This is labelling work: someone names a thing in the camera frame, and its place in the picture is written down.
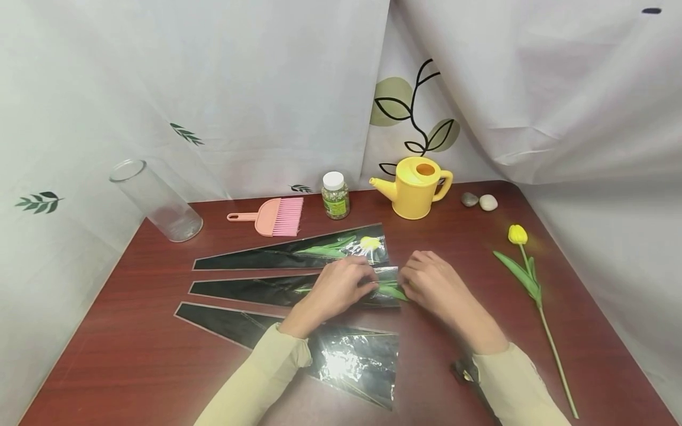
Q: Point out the person's right hand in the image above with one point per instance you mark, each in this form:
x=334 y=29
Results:
x=434 y=284

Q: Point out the person's left hand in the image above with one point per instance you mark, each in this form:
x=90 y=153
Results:
x=333 y=293

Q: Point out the person's right fingers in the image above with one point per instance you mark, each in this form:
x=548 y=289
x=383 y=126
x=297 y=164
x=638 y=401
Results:
x=415 y=272

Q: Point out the person's left fingers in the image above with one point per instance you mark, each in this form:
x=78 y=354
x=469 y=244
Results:
x=365 y=277

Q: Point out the black flower sleeve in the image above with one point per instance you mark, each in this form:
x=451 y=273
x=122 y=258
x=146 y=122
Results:
x=266 y=255
x=351 y=361
x=250 y=290

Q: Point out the person's right forearm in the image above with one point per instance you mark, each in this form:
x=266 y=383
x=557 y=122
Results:
x=511 y=378

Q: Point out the person's left forearm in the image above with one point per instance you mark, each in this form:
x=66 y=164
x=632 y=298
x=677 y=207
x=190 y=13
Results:
x=256 y=378

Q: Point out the yellow artificial tulip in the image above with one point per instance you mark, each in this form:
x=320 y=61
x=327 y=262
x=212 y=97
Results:
x=330 y=248
x=527 y=278

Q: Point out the yellow plastic watering can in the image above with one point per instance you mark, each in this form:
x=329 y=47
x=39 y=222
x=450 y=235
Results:
x=413 y=192

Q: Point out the white-capped bottle of green pellets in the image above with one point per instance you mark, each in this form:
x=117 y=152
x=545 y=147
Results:
x=335 y=198

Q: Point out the grey pebble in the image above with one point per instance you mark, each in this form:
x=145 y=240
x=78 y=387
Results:
x=469 y=199

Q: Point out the white pebble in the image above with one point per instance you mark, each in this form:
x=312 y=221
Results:
x=488 y=203

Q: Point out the pink plastic hand brush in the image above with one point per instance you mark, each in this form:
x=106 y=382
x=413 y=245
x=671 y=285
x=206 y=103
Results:
x=279 y=216

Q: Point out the dark metal scissors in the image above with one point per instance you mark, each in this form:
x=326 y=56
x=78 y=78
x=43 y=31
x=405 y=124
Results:
x=464 y=373

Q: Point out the clear glass cylinder vase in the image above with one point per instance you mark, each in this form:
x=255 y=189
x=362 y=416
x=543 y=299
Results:
x=160 y=204

